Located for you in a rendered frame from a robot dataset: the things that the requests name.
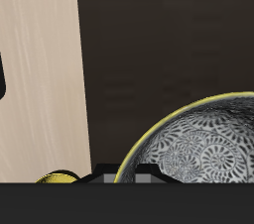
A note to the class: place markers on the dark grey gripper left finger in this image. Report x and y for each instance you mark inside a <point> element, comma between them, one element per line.
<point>99,172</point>

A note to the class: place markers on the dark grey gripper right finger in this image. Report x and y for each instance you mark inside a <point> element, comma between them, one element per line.
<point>145,170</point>

